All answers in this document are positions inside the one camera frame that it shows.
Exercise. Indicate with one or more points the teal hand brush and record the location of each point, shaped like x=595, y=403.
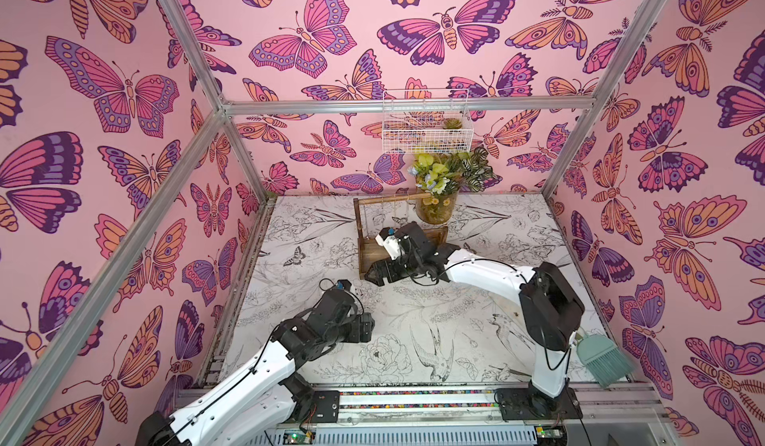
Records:
x=603, y=359

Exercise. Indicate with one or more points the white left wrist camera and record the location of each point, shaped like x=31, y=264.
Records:
x=342, y=291

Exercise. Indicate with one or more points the small succulent in basket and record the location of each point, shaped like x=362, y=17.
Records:
x=452, y=124

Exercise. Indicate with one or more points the artificial plant in gold pot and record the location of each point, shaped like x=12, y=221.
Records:
x=443, y=176

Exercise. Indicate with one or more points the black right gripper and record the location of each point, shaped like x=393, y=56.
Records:
x=382, y=270

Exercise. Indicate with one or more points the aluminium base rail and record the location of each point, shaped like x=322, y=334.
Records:
x=494, y=414

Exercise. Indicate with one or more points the white wire wall basket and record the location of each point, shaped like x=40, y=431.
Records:
x=414, y=125

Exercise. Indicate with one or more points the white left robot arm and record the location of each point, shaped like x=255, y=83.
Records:
x=268, y=389

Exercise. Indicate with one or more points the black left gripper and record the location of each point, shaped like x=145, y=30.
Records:
x=356, y=334

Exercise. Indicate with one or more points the wooden jewelry display stand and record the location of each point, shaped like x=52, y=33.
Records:
x=420, y=240

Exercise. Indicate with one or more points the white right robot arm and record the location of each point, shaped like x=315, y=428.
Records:
x=551, y=309

